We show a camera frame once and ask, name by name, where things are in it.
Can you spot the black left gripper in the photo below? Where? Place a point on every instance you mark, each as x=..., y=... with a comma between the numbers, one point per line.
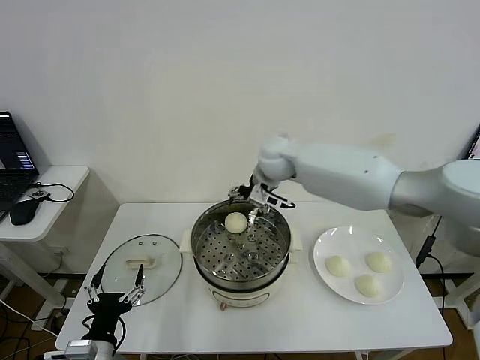
x=107, y=315

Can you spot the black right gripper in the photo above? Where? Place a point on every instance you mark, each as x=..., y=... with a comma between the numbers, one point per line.
x=258, y=197

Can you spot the white steamed baozi bun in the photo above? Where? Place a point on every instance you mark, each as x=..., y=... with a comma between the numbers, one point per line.
x=378, y=262
x=369, y=286
x=236, y=224
x=338, y=266

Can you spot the round glass pot lid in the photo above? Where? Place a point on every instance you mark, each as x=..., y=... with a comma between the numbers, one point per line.
x=157, y=277

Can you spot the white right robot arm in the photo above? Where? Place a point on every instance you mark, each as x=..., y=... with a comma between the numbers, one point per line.
x=337, y=176

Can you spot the steel steamer basket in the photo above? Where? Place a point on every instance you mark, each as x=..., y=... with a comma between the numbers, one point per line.
x=262, y=258

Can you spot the cream electric cooking pot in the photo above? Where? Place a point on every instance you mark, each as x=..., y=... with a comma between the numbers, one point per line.
x=240, y=296

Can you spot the white round plate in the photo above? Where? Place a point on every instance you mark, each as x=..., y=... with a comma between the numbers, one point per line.
x=345, y=240

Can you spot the white side table with mouse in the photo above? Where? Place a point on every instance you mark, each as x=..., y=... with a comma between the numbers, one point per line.
x=63, y=180

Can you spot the black computer mouse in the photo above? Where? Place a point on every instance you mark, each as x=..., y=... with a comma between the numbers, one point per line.
x=23, y=213

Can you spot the black laptop with dark screen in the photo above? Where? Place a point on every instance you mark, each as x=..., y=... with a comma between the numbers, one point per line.
x=11, y=150

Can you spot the black laptop with light windows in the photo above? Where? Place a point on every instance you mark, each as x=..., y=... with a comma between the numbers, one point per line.
x=475, y=146

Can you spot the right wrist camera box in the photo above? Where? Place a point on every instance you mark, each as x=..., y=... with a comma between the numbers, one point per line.
x=275, y=201

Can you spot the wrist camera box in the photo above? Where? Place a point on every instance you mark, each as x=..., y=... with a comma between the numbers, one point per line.
x=275, y=201
x=80, y=347

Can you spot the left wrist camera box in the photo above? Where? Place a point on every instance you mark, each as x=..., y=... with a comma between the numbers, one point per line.
x=80, y=347

